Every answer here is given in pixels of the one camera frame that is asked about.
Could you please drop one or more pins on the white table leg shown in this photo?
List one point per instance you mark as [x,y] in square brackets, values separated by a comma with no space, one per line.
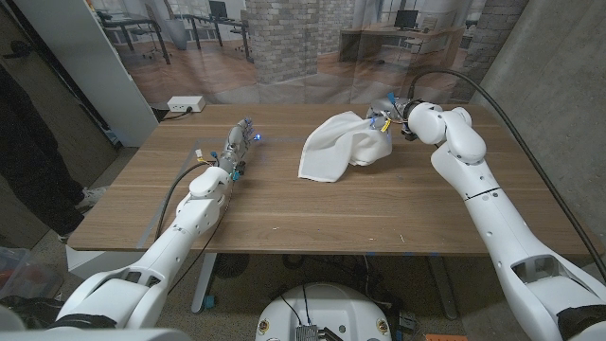
[203,279]

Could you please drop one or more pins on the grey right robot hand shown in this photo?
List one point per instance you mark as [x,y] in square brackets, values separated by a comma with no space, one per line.
[393,111]

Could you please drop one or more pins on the white robot torso base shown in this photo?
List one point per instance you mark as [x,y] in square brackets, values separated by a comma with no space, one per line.
[322,312]

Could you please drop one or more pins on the white cloth towel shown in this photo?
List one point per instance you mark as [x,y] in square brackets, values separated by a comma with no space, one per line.
[341,144]

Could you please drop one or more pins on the clear plastic storage bin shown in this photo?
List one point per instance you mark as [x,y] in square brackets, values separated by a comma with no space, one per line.
[26,277]

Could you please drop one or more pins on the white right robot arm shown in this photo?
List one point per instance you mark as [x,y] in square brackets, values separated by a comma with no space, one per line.
[506,232]

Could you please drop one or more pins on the orange flat object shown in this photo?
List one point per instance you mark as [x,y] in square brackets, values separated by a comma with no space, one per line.
[445,337]

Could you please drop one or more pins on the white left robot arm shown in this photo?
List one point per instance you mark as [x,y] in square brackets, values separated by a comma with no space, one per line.
[170,246]

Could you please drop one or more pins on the printed office backdrop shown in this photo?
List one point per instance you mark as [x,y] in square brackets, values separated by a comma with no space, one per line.
[284,47]

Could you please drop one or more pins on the white low box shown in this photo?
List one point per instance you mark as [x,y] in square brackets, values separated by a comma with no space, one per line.
[94,267]

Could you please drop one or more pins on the white power strip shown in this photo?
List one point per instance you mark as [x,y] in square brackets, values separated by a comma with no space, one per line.
[185,103]

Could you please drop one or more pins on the grey table leg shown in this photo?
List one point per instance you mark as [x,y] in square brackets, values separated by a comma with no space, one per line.
[442,284]

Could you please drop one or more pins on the black round fan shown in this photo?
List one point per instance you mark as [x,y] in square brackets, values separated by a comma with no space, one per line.
[230,264]

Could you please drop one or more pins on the person in dark trousers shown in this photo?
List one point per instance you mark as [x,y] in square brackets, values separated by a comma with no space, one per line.
[33,175]

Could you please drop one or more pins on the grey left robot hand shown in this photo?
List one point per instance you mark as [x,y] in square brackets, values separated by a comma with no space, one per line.
[234,146]

